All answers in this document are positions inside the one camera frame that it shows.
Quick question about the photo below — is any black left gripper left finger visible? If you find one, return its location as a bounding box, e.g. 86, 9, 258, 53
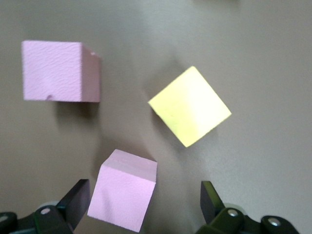
0, 179, 91, 234

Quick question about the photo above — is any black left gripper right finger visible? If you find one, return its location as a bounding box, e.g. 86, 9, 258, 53
195, 180, 301, 234

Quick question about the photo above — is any yellow foam cube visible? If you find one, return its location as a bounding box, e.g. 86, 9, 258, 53
148, 66, 232, 148

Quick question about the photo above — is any notched pink foam cube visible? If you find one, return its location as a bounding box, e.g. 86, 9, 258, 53
21, 40, 101, 103

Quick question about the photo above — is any brown table cover sheet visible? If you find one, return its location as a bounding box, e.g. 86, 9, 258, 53
0, 0, 312, 234

